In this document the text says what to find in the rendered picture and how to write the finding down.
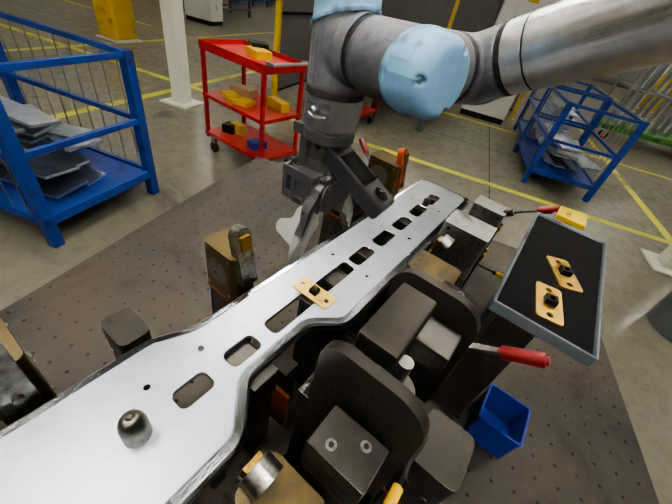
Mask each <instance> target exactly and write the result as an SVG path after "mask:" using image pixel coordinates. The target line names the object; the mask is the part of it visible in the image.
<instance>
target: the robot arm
mask: <svg viewBox="0 0 672 504"><path fill-rule="evenodd" d="M381 6H382V0H315V2H314V10H313V17H312V19H311V21H310V26H311V38H310V49H309V61H308V72H307V84H306V97H305V108H304V120H303V121H300V120H295V121H294V126H293V130H294V131H296V132H298V133H300V145H299V152H297V153H298V154H299V155H297V153H296V154H295V153H294V154H292V155H291V156H290V160H289V161H288V162H285V163H283V174H282V191H281V194H283V195H285V196H286V197H288V198H290V199H291V201H293V202H295V203H296V204H298V205H302V204H303V206H301V207H299V208H298V209H297V210H296V212H295V214H294V215H293V217H291V218H280V219H279V220H278V221H277V223H276V230H277V231H278V233H279V234H280V235H281V236H282V237H283V238H284V240H285V241H286V242H287V243H288V244H289V247H290V248H289V252H288V264H289V265H292V264H294V263H295V262H297V261H298V260H299V259H301V258H302V255H303V252H304V250H305V248H306V246H307V245H308V241H309V239H310V237H311V235H312V233H313V232H314V231H315V230H316V228H317V226H318V224H319V220H318V216H317V215H318V213H319V211H320V212H322V213H324V214H327V213H328V211H330V210H331V209H333V208H334V209H335V210H336V211H338V212H339V213H340V215H339V217H341V225H342V227H343V229H345V230H346V229H347V228H348V227H349V226H350V223H351V219H352V215H353V207H354V206H355V200H356V202H357V203H358V204H359V205H360V207H361V208H362V209H363V210H364V211H365V213H366V214H367V215H368V216H369V217H370V218H371V219H375V218H377V217H378V216H379V215H380V214H382V213H383V212H384V211H385V210H386V209H388V208H389V207H390V206H391V205H392V204H393V203H394V198H393V197H392V195H391V194H390V193H389V192H388V191H387V189H386V188H385V187H384V186H383V184H382V183H381V182H380V181H379V180H378V178H377V177H376V176H375V175H374V174H373V172H372V171H371V170H370V169H369V168H368V166H367V165H366V164H365V163H364V161H363V160H362V159H361V158H360V157H359V155H358V154H357V153H356V152H355V151H354V149H353V148H352V147H351V146H350V145H352V144H353V143H354V138H355V131H357V130H358V125H359V120H360V115H361V110H362V105H363V101H364V95H366V96H368V97H370V98H372V99H374V100H377V101H379V102H381V103H383V104H385V105H387V106H389V107H390V108H391V109H393V110H394V111H396V112H398V113H400V114H403V115H407V116H413V117H415V118H418V119H421V120H431V119H435V118H437V117H439V116H440V114H441V113H442V112H445V111H447V110H448V109H449V108H450V107H451V106H452V105H473V106H477V105H484V104H488V103H491V102H493V101H496V100H498V99H500V98H503V97H508V96H511V95H516V94H520V93H525V92H530V91H535V90H540V89H545V88H550V87H554V86H559V85H564V84H569V83H574V82H579V81H584V80H589V79H594V78H599V77H603V76H608V75H613V74H618V73H623V72H628V71H633V70H638V69H643V68H648V67H652V66H657V65H662V64H667V63H672V0H560V1H557V2H555V3H552V4H550V5H547V6H544V7H542V8H539V9H537V10H534V11H531V12H529V13H526V14H524V15H521V16H518V17H516V18H513V19H512V20H509V21H506V22H504V23H501V24H498V25H496V26H493V27H490V28H488V29H485V30H482V31H479V32H476V33H471V32H464V31H459V30H452V29H447V28H442V27H440V26H436V25H431V24H419V23H414V22H409V21H405V20H400V19H396V18H391V17H387V16H384V15H382V11H381ZM293 155H295V157H292V156H293ZM296 155H297V156H296ZM297 162H298V163H297ZM292 163H295V164H293V165H292ZM285 175H286V181H285Z"/></svg>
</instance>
